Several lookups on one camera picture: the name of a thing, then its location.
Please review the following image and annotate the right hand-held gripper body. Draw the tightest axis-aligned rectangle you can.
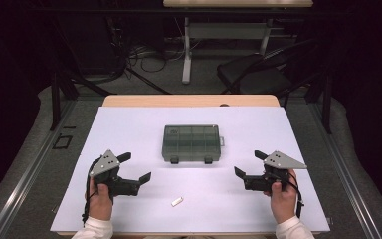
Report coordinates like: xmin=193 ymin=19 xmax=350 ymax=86
xmin=263 ymin=150 xmax=308 ymax=192

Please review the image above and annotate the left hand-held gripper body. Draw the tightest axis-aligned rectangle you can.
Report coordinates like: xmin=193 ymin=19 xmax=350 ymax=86
xmin=89 ymin=149 xmax=122 ymax=201

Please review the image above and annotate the grey clear compartment box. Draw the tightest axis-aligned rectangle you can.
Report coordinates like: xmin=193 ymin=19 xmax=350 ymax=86
xmin=161 ymin=123 xmax=226 ymax=165

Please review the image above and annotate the person's left hand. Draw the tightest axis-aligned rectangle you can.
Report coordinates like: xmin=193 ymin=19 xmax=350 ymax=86
xmin=87 ymin=176 xmax=114 ymax=221

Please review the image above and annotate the person's right hand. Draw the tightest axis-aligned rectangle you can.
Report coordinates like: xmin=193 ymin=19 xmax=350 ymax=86
xmin=264 ymin=169 xmax=298 ymax=224

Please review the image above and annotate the black metal stand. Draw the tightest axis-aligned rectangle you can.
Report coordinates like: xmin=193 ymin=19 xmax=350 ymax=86
xmin=304 ymin=64 xmax=334 ymax=135
xmin=47 ymin=18 xmax=115 ymax=132

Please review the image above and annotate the black folding chair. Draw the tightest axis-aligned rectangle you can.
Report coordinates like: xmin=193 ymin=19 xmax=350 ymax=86
xmin=216 ymin=37 xmax=324 ymax=98

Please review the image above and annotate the desk with white legs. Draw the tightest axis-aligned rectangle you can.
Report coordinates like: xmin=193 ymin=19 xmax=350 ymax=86
xmin=162 ymin=0 xmax=314 ymax=85

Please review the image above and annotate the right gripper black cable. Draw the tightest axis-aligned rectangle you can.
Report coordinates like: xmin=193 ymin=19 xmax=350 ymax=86
xmin=287 ymin=172 xmax=305 ymax=219

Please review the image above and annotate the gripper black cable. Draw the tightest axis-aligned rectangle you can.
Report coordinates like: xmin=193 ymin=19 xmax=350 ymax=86
xmin=82 ymin=158 xmax=101 ymax=227
xmin=287 ymin=172 xmax=305 ymax=219

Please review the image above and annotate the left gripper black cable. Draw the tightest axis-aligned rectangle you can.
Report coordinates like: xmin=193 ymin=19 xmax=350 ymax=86
xmin=82 ymin=158 xmax=101 ymax=227

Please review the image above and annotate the metal floor rail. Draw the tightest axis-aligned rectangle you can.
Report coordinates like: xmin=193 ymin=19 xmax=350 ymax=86
xmin=0 ymin=99 xmax=78 ymax=239
xmin=307 ymin=102 xmax=382 ymax=239

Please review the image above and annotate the bundle of floor cables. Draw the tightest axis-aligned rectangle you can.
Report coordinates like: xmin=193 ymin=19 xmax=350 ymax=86
xmin=110 ymin=18 xmax=202 ymax=83

